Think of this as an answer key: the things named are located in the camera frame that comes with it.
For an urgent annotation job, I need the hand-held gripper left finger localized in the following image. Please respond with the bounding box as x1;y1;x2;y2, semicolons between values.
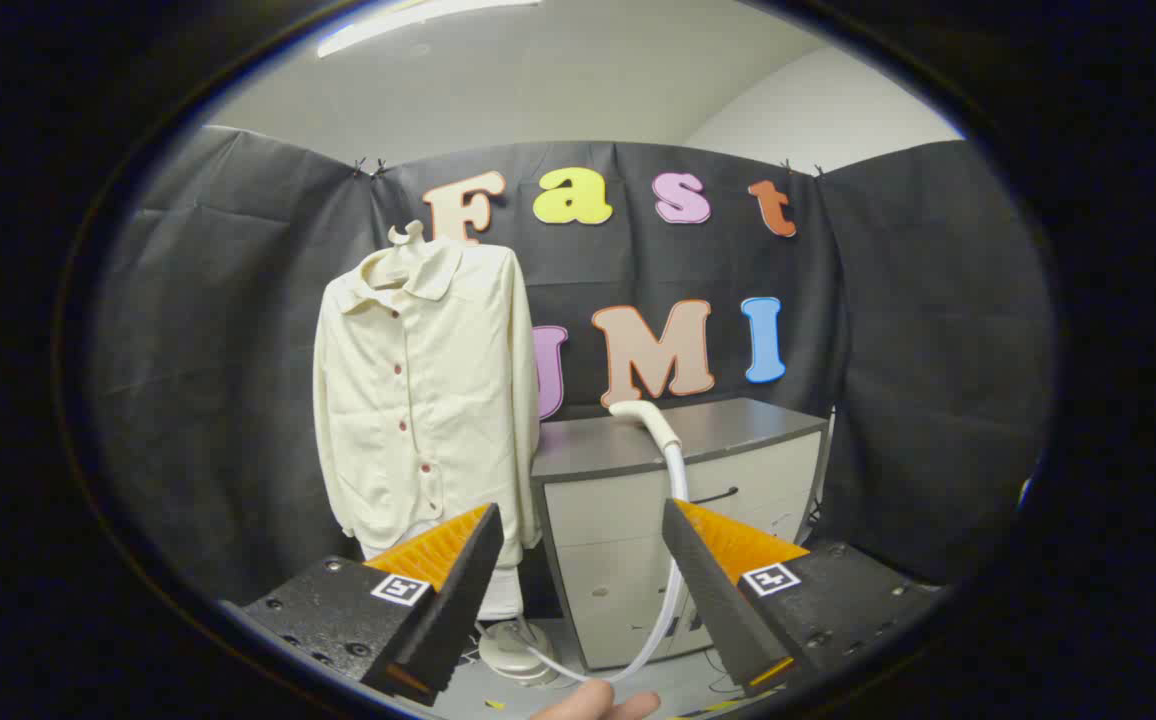
238;503;505;707

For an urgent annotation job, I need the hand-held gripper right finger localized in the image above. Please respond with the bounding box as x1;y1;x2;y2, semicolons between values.
662;498;944;697

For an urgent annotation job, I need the white garment steamer base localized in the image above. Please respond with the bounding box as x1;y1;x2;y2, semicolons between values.
478;620;560;687

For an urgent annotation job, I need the white garment steamer hose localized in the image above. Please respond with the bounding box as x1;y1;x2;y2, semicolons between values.
523;444;690;686

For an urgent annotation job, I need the white garment steamer head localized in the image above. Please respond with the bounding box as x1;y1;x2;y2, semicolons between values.
608;399;684;453

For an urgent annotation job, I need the cream button shirt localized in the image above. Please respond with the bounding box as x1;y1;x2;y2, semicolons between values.
313;238;544;571

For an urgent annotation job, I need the grey cabinet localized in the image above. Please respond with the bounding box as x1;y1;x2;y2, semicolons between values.
531;397;831;672

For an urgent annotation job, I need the white plastic hanger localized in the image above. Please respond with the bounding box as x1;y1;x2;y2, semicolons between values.
368;220;439;291

